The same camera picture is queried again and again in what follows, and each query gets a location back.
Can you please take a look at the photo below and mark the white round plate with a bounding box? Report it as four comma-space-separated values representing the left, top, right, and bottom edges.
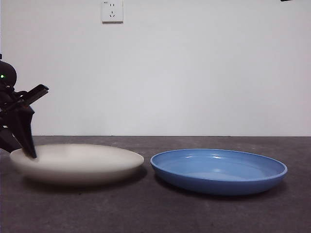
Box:
10, 144, 144, 187

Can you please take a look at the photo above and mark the blue round plate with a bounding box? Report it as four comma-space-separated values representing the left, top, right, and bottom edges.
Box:
150, 149, 288, 197

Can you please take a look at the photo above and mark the white wall power socket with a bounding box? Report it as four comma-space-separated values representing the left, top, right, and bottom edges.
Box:
101, 0, 124, 25

